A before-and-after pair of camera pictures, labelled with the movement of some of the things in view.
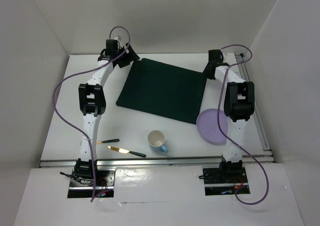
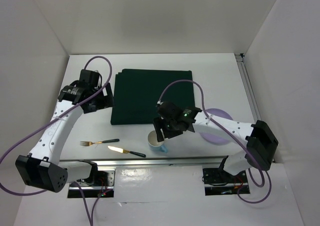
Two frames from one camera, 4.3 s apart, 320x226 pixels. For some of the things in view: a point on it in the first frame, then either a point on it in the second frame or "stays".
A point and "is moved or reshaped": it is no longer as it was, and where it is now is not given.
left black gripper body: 125,58 to 99,101
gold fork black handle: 110,140 stays
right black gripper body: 206,72 to 172,131
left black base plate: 104,186 stays
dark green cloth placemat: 163,89 is moved or reshaped
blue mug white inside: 155,141 stays
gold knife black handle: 124,151 stays
